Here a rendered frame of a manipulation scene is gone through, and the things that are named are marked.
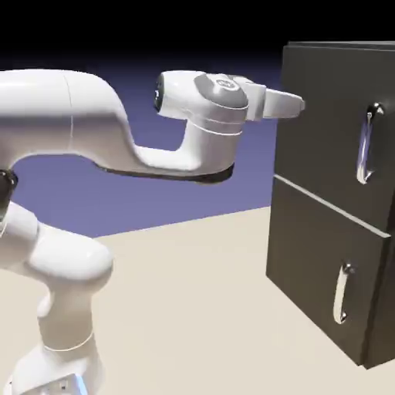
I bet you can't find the dark grey cabinet door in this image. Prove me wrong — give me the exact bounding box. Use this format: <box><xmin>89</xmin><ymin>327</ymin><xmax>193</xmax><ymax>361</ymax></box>
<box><xmin>265</xmin><ymin>177</ymin><xmax>390</xmax><ymax>367</ymax></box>
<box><xmin>273</xmin><ymin>42</ymin><xmax>395</xmax><ymax>233</ymax></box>

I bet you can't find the curved silver door handle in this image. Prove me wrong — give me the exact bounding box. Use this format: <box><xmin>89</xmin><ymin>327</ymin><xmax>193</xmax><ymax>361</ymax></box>
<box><xmin>333</xmin><ymin>262</ymin><xmax>355</xmax><ymax>325</ymax></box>
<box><xmin>356</xmin><ymin>102</ymin><xmax>385</xmax><ymax>185</ymax></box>

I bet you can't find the dark grey cabinet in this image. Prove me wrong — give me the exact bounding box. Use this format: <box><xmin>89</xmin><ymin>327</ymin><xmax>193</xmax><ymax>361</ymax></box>
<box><xmin>265</xmin><ymin>40</ymin><xmax>395</xmax><ymax>370</ymax></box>

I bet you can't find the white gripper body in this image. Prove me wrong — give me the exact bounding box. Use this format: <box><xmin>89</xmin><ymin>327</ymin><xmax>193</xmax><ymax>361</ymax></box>
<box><xmin>263</xmin><ymin>87</ymin><xmax>306</xmax><ymax>120</ymax></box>

